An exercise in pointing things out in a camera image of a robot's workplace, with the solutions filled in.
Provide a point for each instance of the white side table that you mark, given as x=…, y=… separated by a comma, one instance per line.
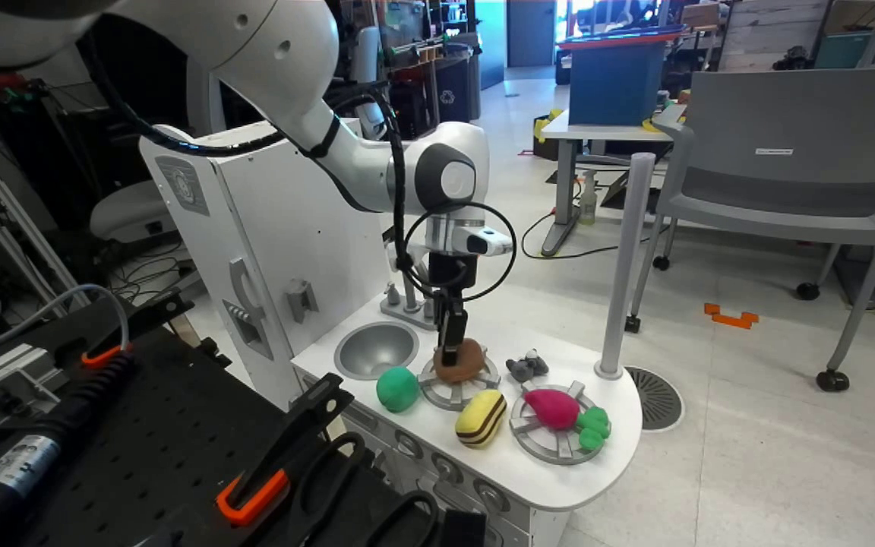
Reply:
x=586, y=144

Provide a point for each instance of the blue storage bin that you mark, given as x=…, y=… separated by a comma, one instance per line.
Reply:
x=615, y=81

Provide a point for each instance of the silver toy sink bowl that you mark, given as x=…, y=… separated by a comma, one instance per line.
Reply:
x=376, y=346

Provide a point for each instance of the green plush leaf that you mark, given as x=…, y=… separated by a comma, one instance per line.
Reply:
x=593, y=430

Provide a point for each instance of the yellow black striped plush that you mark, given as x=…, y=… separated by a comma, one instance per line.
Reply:
x=482, y=418

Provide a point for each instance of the pink plush fruit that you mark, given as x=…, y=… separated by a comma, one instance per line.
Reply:
x=553, y=409

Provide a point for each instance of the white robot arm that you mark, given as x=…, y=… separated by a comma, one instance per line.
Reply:
x=279, y=57

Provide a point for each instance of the orange handled black clamp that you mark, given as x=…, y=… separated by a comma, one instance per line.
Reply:
x=250, y=494

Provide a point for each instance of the silver toy faucet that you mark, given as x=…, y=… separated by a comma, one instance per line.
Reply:
x=405, y=303

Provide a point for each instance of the grey office chair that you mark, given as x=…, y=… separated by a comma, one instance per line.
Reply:
x=786, y=156

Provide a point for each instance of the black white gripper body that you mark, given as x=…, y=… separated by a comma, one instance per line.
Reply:
x=460, y=239

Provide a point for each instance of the grey vertical pole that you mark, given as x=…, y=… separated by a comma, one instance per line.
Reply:
x=631, y=239

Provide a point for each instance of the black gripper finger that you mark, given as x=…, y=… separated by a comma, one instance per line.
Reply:
x=444, y=325
x=456, y=329

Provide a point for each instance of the black metal workbench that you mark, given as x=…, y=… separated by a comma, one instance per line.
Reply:
x=140, y=444

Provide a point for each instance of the small dark toy piece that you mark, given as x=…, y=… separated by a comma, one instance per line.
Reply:
x=526, y=367

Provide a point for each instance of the green plush ball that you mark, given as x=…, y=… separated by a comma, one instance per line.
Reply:
x=397, y=390

